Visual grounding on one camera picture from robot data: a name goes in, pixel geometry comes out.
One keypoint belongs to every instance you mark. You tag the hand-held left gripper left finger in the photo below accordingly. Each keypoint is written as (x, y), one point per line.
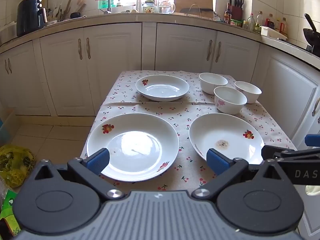
(97, 161)

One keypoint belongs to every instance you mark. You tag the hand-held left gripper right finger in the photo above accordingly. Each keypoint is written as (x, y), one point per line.
(217, 161)

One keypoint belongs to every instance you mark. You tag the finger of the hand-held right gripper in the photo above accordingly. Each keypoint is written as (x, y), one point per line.
(312, 140)
(275, 152)

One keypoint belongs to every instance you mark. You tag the white fruit print plate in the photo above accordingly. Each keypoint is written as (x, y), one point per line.
(162, 87)
(140, 140)
(225, 130)

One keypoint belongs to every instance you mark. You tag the white bowl pink floral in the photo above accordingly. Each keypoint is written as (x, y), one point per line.
(250, 91)
(230, 102)

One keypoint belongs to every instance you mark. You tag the plain white bowl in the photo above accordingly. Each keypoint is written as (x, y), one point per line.
(212, 85)

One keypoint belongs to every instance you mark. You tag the cherry print tablecloth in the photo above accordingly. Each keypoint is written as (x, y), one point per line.
(185, 110)

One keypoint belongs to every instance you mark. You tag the yellow plastic bag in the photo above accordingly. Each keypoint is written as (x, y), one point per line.
(15, 162)

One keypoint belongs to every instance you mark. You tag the pale blue bin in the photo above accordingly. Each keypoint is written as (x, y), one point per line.
(3, 132)

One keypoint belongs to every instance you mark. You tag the green packet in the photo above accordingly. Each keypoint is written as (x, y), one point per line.
(8, 205)

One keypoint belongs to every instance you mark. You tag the black wok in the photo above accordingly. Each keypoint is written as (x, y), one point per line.
(311, 33)

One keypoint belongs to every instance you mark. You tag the white plastic tray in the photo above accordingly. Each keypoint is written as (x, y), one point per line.
(271, 32)

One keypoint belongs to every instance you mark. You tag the orange oil bottle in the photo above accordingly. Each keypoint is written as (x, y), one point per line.
(283, 27)

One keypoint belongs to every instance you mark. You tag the red oil bottle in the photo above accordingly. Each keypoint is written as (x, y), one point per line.
(270, 21)

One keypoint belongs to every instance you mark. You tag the clear glass bottle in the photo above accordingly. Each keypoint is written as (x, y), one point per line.
(259, 22)
(250, 22)

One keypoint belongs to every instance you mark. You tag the green box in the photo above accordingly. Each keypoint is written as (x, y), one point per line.
(236, 23)

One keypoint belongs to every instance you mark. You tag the dark sauce bottle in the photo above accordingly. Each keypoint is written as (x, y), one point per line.
(227, 17)

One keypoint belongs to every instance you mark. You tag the stone kitchen countertop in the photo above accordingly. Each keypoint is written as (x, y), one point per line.
(112, 18)

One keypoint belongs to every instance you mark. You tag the red knife block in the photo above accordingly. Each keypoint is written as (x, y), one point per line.
(236, 12)

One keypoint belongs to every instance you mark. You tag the utensil drying rack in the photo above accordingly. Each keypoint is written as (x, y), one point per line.
(62, 12)

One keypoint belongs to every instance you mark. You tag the green dish soap bottle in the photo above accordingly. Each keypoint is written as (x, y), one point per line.
(103, 4)

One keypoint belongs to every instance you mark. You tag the chrome faucet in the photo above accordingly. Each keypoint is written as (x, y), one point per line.
(109, 3)

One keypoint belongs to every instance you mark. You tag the black air fryer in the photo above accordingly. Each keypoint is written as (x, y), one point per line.
(27, 17)

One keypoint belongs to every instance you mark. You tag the wooden cutting board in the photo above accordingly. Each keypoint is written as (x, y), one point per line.
(192, 0)

